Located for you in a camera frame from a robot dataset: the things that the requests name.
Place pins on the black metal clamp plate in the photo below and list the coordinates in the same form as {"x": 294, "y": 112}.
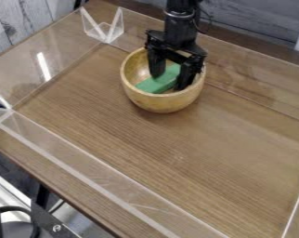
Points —
{"x": 51, "y": 227}

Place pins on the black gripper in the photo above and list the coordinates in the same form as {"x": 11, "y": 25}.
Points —
{"x": 175, "y": 44}

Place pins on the clear acrylic corner bracket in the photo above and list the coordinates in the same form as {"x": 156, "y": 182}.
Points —
{"x": 104, "y": 32}

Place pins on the green rectangular block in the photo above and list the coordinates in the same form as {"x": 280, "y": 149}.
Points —
{"x": 163, "y": 83}

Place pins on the brown wooden bowl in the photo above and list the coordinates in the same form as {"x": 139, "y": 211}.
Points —
{"x": 164, "y": 102}

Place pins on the black table leg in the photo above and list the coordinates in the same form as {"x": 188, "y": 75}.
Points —
{"x": 43, "y": 196}

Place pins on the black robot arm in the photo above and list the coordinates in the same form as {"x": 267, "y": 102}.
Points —
{"x": 185, "y": 4}

